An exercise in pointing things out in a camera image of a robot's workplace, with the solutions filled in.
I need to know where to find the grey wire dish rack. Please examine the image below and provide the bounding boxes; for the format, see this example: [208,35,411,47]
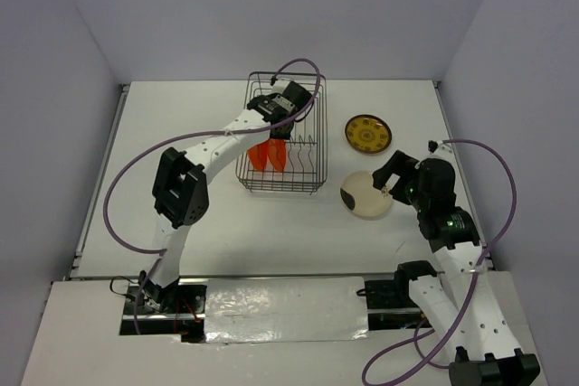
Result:
[235,78,328,194]

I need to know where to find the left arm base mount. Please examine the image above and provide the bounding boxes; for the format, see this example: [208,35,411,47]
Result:
[109,276,207,344]

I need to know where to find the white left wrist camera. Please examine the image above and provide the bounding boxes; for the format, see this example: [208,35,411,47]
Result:
[271,78,291,94]

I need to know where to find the white plate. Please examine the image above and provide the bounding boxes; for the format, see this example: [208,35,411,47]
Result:
[339,171,394,220]

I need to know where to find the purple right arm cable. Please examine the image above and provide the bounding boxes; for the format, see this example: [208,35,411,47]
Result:
[361,137,517,386]

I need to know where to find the silver foil tape sheet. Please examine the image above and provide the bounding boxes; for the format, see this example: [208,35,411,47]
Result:
[204,277,369,344]

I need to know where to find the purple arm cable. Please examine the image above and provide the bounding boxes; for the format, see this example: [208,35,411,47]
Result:
[361,137,517,386]
[103,58,327,333]

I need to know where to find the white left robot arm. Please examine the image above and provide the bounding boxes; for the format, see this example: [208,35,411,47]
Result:
[139,79,313,313]

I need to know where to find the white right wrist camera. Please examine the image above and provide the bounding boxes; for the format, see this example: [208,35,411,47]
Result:
[428,140,454,158]

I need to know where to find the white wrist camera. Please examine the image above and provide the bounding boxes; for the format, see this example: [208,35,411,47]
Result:
[428,140,454,158]
[271,78,291,94]

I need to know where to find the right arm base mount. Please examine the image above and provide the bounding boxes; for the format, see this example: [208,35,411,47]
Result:
[356,279,422,331]

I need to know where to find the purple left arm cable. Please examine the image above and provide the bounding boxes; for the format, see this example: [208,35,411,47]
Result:
[103,58,327,333]

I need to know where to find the yellow patterned plate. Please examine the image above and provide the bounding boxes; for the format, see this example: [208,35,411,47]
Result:
[344,114,393,155]

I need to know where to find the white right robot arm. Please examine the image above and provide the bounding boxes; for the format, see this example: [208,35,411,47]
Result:
[372,151,540,385]

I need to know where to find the orange plate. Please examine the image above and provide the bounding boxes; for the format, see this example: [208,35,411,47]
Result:
[268,138,287,173]
[247,140,269,172]

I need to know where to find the aluminium table edge rail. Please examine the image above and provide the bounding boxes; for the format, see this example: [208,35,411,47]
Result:
[69,82,128,279]

